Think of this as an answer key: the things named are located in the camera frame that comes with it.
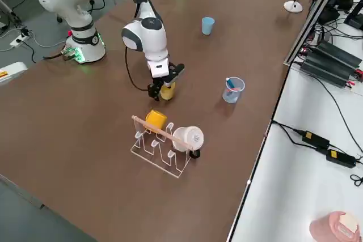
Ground black power adapter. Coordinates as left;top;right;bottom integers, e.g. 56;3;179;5
325;147;357;168
301;130;331;148

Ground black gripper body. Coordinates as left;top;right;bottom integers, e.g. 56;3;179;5
153;63;185;86

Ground white printed mug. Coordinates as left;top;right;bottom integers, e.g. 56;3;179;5
172;125;205;152

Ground black finned power supply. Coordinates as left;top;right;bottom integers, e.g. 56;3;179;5
299;40;363;89

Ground pink tumbler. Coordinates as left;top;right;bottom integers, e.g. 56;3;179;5
309;210;361;242

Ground aluminium frame post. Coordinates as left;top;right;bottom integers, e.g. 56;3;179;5
282;0;349;67

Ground clear acrylic mug rack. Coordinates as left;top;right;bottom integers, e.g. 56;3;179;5
130;114;201;179

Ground clear plastic beaker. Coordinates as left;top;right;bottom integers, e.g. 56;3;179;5
222;76;246;104

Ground yellow mug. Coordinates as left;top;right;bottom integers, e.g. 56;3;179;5
145;109;168;135

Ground pink pen in beaker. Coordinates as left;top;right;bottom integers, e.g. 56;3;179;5
226;85;242;96

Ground white device housing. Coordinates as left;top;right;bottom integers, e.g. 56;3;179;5
0;61;28;86

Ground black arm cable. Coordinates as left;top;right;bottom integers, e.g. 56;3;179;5
75;0;164;92

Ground yellow plastic cup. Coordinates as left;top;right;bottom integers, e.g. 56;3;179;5
159;81;176;101

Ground white power strip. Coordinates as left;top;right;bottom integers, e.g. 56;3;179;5
10;34;31;48

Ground black adapter cable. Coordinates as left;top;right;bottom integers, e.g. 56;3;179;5
271;121;363;186

